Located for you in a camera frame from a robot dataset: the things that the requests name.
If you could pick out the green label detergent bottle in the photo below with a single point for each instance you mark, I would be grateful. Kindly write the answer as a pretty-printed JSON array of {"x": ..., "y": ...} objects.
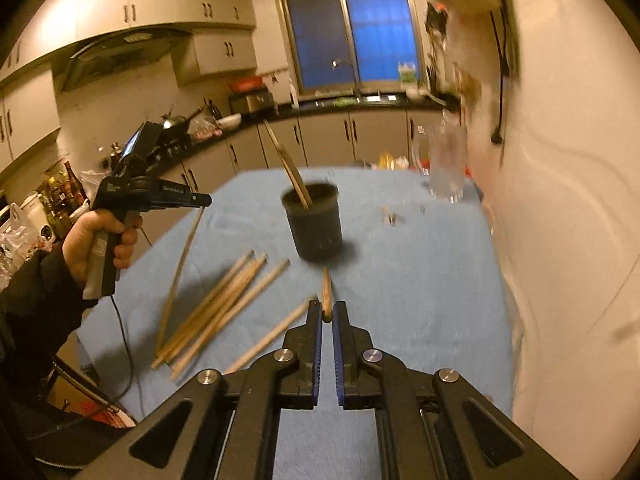
[{"x": 408, "y": 74}]

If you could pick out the clear plastic food bag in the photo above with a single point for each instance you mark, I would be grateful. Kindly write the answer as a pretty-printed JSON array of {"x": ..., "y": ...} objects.
[{"x": 204, "y": 127}]

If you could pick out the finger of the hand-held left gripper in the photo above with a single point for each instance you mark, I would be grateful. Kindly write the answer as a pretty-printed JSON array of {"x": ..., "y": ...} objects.
[{"x": 201, "y": 200}]

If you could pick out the blue tablecloth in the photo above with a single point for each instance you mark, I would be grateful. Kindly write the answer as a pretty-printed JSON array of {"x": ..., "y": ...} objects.
[{"x": 425, "y": 285}]

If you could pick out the group of condiment bottles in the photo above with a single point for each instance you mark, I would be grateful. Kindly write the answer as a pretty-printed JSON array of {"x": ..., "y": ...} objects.
[{"x": 62, "y": 195}]

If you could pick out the silver rice cooker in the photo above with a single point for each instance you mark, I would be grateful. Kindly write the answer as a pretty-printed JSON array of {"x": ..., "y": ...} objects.
[{"x": 252, "y": 101}]

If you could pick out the black wok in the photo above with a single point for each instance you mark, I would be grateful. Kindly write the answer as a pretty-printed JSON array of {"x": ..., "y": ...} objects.
[{"x": 174, "y": 121}]

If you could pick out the tall side cabinet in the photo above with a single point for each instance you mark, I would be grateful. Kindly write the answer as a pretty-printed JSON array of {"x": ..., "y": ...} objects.
[{"x": 27, "y": 120}]

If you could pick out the kitchen window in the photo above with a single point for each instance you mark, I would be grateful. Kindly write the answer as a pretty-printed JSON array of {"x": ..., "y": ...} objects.
[{"x": 350, "y": 35}]

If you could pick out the upper kitchen cabinets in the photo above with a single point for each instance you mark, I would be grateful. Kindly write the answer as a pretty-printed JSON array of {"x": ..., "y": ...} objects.
[{"x": 150, "y": 0}]

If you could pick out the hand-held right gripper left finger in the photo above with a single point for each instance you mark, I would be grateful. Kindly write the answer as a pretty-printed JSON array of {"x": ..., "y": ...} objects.
[{"x": 315, "y": 332}]

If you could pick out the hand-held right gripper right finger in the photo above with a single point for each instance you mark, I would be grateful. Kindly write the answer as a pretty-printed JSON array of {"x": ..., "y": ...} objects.
[{"x": 340, "y": 340}]

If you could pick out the lower kitchen cabinets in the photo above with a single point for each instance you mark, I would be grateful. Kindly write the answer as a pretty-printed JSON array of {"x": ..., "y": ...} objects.
[{"x": 325, "y": 137}]

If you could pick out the black countertop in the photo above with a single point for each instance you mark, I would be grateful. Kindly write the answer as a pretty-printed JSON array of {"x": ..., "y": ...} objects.
[{"x": 320, "y": 106}]

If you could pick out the black utensil cup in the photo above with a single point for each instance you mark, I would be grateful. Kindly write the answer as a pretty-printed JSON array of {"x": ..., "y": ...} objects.
[{"x": 315, "y": 232}]

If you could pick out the range hood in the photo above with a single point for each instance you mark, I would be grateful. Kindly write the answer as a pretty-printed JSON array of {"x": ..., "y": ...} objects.
[{"x": 115, "y": 55}]

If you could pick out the clear glass mug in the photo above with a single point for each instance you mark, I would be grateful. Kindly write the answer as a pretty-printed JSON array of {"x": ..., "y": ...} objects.
[{"x": 447, "y": 170}]

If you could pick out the kitchen cabinets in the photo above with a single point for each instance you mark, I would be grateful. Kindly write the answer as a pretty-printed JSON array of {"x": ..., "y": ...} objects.
[
  {"x": 150, "y": 0},
  {"x": 325, "y": 137}
]

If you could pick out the long wooden chopstick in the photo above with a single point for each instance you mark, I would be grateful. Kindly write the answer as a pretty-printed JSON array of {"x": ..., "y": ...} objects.
[
  {"x": 281, "y": 152},
  {"x": 270, "y": 340},
  {"x": 327, "y": 295},
  {"x": 300, "y": 177},
  {"x": 182, "y": 265}
]

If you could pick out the person's left forearm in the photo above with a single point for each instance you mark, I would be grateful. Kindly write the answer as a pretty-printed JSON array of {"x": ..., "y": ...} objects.
[{"x": 35, "y": 305}]

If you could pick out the dark chair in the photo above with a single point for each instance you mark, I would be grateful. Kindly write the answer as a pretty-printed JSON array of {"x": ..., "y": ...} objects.
[{"x": 80, "y": 390}]

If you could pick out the yellow plastic bags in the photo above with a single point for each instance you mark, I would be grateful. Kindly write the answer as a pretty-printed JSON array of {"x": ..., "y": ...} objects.
[{"x": 387, "y": 161}]

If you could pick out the person's left hand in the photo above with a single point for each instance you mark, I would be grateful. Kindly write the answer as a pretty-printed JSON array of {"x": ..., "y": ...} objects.
[{"x": 80, "y": 245}]

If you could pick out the white bowl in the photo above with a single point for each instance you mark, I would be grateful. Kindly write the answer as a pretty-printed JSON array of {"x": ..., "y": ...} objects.
[{"x": 230, "y": 120}]

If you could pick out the white slim bottle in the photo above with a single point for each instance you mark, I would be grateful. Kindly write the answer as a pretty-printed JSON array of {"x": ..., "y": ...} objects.
[{"x": 294, "y": 95}]

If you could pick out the red plastic basin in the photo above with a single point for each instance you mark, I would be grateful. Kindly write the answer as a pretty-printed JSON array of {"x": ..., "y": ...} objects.
[{"x": 247, "y": 84}]

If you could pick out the small wall cabinet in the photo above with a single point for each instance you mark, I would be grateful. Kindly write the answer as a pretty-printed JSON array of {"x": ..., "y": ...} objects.
[{"x": 220, "y": 57}]

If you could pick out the white plastic bags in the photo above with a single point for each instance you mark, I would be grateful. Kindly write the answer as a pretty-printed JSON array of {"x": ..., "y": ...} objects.
[{"x": 15, "y": 240}]

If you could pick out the pile of chopsticks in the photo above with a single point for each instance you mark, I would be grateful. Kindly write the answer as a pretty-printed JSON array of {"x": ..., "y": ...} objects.
[{"x": 225, "y": 302}]

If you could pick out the metal faucet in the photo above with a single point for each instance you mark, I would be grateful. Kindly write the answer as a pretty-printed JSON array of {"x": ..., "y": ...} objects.
[{"x": 350, "y": 67}]

